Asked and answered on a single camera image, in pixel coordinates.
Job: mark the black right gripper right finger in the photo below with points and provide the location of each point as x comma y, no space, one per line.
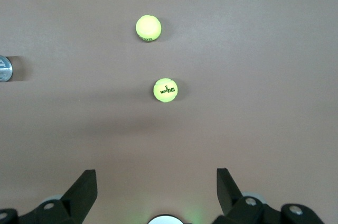
237,208

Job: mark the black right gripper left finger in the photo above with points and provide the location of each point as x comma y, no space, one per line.
74,203

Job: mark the yellow tennis ball Wilson print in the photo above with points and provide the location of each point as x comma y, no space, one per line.
165,90

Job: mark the clear Wilson tennis ball can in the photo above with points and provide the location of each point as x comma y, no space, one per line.
4,68

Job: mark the yellow tennis ball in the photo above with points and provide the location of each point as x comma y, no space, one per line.
148,28

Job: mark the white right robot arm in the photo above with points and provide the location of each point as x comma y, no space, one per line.
165,220

